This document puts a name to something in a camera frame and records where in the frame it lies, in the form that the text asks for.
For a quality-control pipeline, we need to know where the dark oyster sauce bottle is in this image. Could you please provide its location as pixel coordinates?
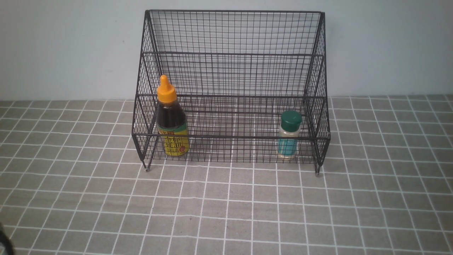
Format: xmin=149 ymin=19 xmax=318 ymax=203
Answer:
xmin=156 ymin=75 xmax=189 ymax=157

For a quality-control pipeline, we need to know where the green-capped seasoning shaker bottle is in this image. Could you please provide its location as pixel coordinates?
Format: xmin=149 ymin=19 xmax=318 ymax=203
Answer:
xmin=277 ymin=111 xmax=302 ymax=160

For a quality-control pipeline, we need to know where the grey grid tablecloth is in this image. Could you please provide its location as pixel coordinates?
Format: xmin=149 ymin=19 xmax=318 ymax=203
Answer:
xmin=1 ymin=95 xmax=452 ymax=255

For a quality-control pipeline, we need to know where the black wire mesh shelf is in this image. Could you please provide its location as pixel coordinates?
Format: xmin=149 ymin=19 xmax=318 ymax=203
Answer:
xmin=132 ymin=10 xmax=331 ymax=175

